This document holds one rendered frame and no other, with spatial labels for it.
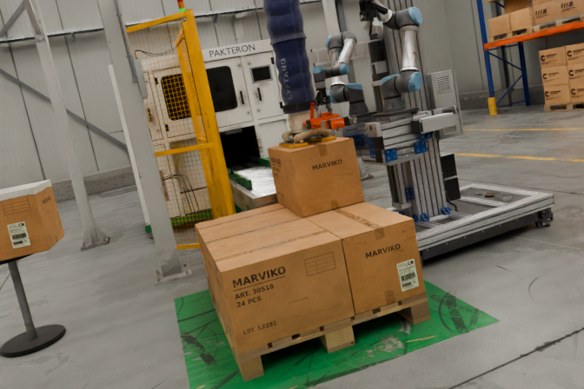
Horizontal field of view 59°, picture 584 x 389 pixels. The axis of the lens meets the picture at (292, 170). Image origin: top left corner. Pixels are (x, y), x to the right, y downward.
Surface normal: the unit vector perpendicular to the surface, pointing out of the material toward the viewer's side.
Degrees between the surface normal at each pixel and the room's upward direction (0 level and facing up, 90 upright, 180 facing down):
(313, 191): 90
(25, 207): 90
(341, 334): 90
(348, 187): 90
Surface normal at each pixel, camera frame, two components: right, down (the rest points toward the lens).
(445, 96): 0.35, 0.07
